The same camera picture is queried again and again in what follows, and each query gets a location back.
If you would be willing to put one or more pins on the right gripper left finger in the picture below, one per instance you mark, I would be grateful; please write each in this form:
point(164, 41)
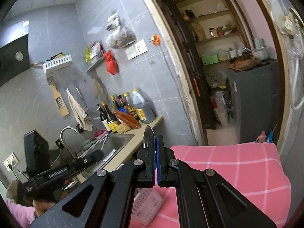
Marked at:
point(146, 177)

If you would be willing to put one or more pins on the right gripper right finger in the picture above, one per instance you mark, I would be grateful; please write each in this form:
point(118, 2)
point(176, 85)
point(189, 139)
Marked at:
point(167, 175)

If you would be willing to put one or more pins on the steel spoon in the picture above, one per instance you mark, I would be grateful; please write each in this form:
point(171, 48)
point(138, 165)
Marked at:
point(148, 137)

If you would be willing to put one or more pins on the white perforated utensil basket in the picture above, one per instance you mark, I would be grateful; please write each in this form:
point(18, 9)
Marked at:
point(146, 204)

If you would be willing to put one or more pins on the left hand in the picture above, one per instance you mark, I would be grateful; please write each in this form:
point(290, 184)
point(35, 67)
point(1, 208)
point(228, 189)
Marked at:
point(43, 204)

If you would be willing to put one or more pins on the stainless steel sink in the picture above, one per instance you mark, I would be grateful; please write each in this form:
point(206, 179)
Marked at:
point(110, 145)

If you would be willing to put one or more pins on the chrome faucet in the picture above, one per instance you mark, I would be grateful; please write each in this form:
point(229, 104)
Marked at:
point(67, 139)

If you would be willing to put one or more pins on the orange snack bag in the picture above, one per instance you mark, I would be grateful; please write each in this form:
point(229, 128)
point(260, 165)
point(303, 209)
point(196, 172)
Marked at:
point(127, 119)

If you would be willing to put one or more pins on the large vinegar jug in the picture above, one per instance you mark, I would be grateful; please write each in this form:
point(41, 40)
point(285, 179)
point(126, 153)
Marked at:
point(142, 108)

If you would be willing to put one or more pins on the dark soy sauce bottle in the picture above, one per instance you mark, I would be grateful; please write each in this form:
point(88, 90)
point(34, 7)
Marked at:
point(111, 118)

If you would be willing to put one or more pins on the beige hanging cloth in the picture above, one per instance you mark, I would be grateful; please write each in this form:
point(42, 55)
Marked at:
point(80, 114)

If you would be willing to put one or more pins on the wooden grater board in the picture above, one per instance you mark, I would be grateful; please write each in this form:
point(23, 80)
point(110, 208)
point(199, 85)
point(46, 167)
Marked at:
point(59, 101)

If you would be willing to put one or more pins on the pink checked tablecloth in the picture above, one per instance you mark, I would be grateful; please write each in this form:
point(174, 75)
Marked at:
point(254, 169)

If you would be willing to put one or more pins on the red plastic bag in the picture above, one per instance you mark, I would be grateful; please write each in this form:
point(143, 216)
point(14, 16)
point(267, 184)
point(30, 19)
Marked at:
point(111, 64)

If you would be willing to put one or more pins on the green storage box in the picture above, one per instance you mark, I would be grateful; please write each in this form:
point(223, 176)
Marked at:
point(210, 59)

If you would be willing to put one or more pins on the grey mini fridge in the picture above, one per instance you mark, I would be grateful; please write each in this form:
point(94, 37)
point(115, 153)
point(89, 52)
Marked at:
point(255, 100)

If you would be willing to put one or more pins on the clear bag of dried goods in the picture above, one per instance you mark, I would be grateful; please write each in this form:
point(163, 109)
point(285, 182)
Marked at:
point(119, 36)

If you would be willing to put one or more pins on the white wall socket plate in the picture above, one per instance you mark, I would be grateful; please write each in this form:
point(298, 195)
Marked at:
point(136, 49)

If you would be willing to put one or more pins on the grey wall shelf basket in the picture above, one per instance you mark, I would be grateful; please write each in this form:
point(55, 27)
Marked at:
point(95, 61)

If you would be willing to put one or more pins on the orange wall hook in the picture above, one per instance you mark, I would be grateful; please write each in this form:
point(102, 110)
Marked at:
point(155, 40)

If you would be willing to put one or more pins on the white wall rack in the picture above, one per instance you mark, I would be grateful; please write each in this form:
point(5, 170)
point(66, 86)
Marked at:
point(56, 64)

